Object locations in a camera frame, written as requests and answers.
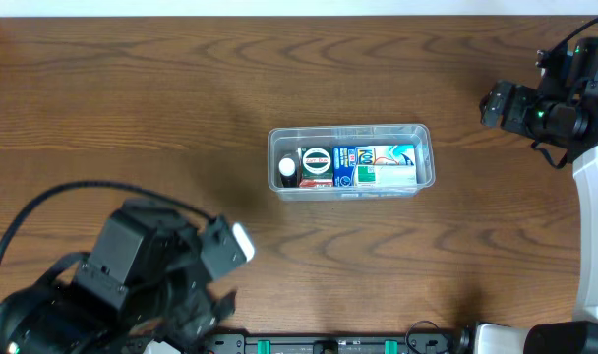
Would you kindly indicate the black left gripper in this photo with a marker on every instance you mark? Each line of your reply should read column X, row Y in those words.
column 195, row 285

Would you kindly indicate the dark syrup bottle white cap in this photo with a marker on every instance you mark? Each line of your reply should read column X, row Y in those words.
column 288, row 170

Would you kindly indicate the white green Panadol pack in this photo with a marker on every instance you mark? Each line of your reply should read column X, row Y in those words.
column 385, row 176

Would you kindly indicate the red Panadol ActiFast pack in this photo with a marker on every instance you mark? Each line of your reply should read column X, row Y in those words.
column 316, row 183

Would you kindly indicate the blue Kool Fever box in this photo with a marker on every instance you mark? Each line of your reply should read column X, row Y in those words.
column 347, row 158

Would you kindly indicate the green Zam-Buk box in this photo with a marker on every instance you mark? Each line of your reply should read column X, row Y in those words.
column 316, row 162

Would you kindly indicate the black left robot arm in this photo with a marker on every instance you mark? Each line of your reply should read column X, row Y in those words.
column 144, row 281

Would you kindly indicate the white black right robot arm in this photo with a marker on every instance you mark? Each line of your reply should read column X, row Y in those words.
column 569, row 74

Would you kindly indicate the clear plastic container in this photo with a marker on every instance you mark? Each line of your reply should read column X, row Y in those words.
column 290, row 140

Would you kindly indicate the black mounting rail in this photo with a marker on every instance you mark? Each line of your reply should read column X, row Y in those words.
column 423, row 341

